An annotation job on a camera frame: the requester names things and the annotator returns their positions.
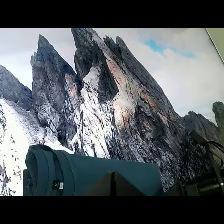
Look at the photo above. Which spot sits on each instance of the blue shirt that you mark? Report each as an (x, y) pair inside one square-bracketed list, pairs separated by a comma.
[(83, 170)]

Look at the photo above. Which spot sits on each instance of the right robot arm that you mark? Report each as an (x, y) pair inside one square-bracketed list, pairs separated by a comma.
[(208, 181)]

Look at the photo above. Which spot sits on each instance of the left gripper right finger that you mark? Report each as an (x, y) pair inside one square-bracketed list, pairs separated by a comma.
[(125, 187)]

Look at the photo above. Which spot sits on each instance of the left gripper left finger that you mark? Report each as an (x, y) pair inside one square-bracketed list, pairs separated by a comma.
[(106, 186)]

